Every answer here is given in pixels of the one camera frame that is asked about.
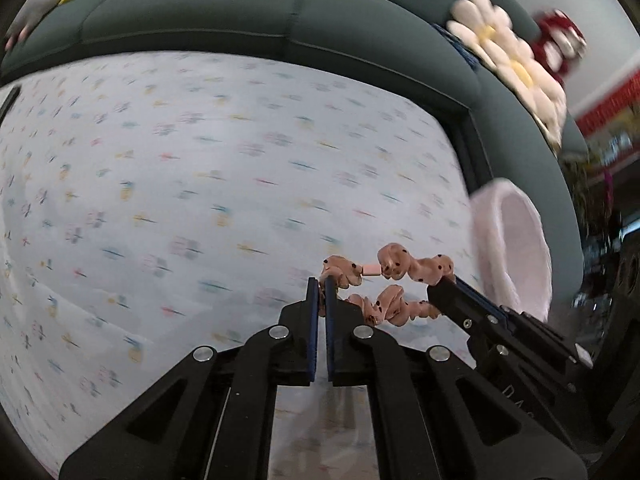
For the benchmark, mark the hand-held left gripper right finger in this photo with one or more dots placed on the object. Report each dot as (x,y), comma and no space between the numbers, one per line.
(330,330)

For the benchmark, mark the white flower cushion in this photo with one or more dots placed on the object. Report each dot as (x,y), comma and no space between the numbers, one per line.
(520,75)

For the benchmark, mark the black remote control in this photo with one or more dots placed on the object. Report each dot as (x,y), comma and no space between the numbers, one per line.
(10,102)

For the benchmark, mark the floral bedsheet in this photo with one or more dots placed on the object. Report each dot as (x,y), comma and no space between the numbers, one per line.
(200,210)

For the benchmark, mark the pink spotted scrunchie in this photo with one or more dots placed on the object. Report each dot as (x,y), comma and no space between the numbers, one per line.
(395,265)

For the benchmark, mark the green sofa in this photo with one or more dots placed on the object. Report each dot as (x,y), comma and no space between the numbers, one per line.
(250,15)

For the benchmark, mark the red wall banner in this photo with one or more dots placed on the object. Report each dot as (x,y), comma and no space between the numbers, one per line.
(610,107)

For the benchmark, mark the red white cushion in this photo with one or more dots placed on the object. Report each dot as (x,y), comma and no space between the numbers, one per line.
(550,50)

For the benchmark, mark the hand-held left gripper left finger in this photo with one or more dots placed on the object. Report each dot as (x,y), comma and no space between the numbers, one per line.
(312,330)

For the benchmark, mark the blue patterned cushion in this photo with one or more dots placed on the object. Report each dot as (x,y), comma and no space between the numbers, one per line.
(457,45)

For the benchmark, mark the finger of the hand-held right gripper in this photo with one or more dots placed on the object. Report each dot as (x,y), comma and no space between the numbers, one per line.
(487,301)
(460,305)

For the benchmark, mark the grey white cushion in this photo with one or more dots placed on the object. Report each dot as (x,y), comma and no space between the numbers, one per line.
(40,0)

